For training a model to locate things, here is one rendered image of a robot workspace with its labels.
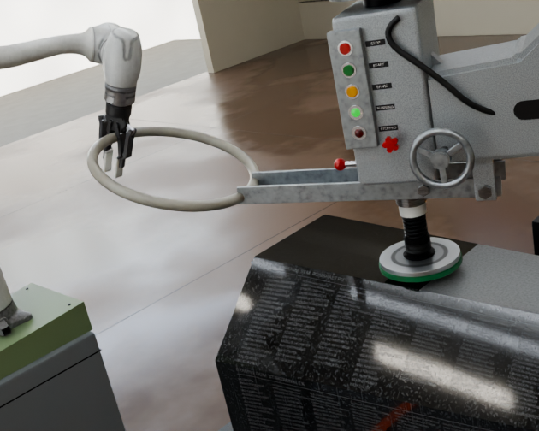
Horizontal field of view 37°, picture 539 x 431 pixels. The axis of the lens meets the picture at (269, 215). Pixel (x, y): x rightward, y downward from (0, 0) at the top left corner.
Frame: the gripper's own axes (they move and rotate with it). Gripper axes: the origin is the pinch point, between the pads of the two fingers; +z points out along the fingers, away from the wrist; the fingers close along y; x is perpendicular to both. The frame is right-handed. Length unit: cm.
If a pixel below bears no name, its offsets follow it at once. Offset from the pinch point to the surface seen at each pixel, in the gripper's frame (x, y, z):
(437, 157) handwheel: 2, 95, -41
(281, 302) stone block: 9, 61, 22
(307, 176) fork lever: 14, 58, -16
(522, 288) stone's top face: 16, 121, -11
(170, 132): 15.4, 8.0, -9.5
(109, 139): -4.8, 1.7, -10.1
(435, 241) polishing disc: 26, 94, -8
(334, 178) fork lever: 16, 65, -18
